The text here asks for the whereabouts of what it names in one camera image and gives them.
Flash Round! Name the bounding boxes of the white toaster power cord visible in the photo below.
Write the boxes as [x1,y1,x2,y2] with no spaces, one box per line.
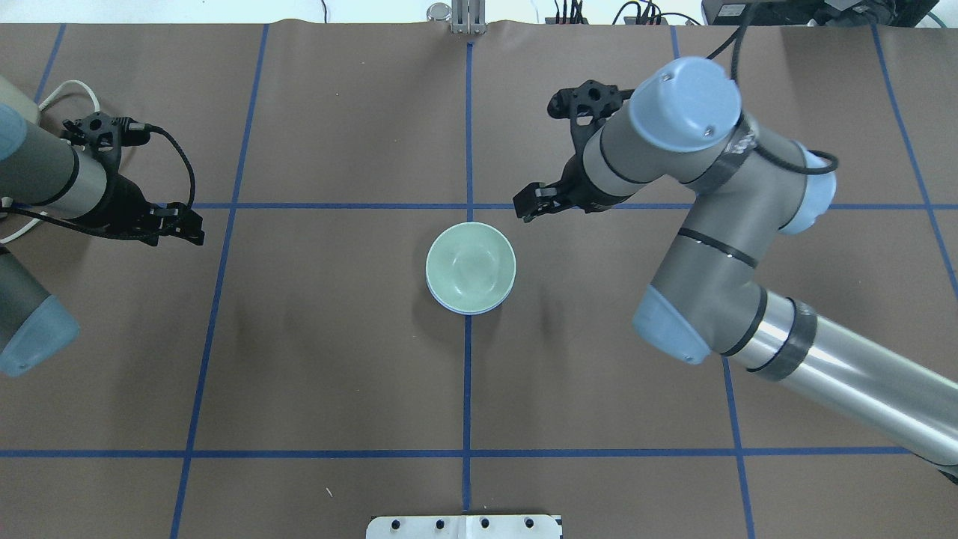
[0,80,101,244]

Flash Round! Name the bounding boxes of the blue bowl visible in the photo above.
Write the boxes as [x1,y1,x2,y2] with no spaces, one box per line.
[427,280,516,315]

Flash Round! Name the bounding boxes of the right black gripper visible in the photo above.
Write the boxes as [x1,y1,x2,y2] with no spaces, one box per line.
[513,157,633,224]

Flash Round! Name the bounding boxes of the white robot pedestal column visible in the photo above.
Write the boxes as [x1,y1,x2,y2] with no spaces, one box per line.
[365,514,564,538]

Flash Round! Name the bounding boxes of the green bowl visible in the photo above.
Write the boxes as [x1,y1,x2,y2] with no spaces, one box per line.
[424,222,517,283]

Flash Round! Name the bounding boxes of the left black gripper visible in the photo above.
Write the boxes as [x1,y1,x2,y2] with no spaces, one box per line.
[94,173,205,246]

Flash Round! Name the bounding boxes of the aluminium frame post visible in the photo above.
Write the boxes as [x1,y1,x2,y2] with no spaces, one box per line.
[449,0,488,35]

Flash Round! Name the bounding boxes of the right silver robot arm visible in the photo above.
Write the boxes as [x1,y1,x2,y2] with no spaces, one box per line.
[513,57,957,481]

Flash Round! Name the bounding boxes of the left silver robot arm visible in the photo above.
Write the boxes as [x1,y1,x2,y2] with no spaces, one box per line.
[1,79,205,377]

